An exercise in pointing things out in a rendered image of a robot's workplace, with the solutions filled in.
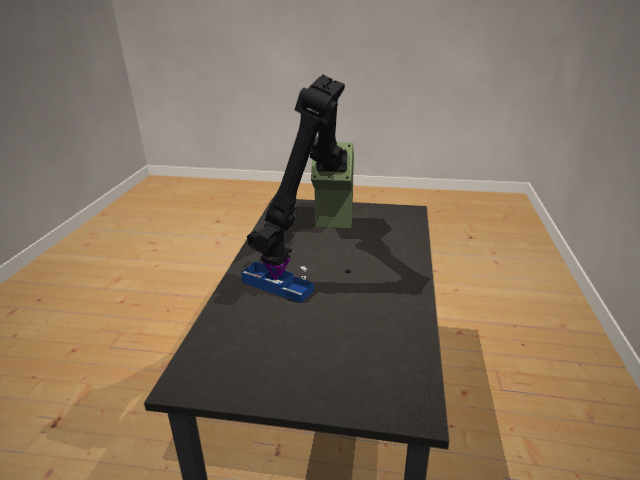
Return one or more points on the blue open bin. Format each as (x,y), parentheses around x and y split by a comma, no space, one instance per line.
(292,288)

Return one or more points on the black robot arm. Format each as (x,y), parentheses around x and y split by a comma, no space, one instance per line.
(320,100)

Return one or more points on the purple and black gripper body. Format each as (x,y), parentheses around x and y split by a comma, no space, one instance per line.
(278,256)

